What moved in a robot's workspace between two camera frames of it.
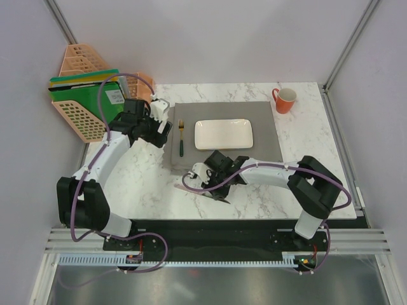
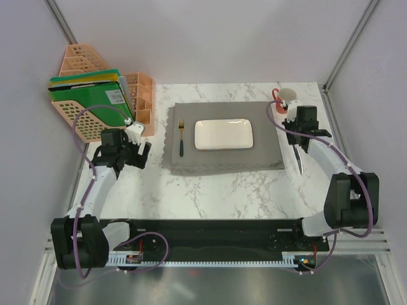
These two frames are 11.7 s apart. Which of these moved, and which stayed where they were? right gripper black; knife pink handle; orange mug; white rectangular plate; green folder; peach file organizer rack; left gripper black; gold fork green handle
Moved: right gripper black; left gripper black; knife pink handle
Stayed: gold fork green handle; peach file organizer rack; green folder; orange mug; white rectangular plate
